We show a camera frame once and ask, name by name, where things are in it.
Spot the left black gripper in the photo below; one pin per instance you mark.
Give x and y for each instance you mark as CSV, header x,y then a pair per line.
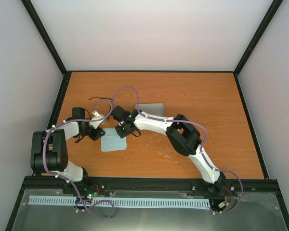
x,y
97,135

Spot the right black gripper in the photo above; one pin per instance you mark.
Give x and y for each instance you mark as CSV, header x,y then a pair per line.
x,y
121,134

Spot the light blue cleaning cloth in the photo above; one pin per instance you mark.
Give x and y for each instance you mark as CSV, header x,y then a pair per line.
x,y
111,141

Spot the pink glasses case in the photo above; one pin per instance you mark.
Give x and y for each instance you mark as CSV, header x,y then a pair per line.
x,y
156,109

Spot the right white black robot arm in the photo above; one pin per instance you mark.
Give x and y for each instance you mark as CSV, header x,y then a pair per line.
x,y
183,136

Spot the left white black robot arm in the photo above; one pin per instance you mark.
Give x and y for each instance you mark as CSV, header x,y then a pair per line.
x,y
49,149

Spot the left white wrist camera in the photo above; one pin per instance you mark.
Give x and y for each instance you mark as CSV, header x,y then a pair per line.
x,y
97,119

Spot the black thin-frame sunglasses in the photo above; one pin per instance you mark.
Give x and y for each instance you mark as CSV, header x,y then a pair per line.
x,y
100,99

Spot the light blue slotted cable duct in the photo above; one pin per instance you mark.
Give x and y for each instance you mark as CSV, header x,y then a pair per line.
x,y
125,202

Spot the left black frame post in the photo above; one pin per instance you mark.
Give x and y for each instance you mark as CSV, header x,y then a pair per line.
x,y
29,7

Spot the black frame post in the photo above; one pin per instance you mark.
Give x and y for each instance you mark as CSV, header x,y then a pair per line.
x,y
29,7
270,13

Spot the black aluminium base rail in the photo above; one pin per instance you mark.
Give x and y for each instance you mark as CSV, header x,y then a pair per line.
x,y
105,186

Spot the right black frame post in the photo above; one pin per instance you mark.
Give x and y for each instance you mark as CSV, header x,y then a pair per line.
x,y
270,13

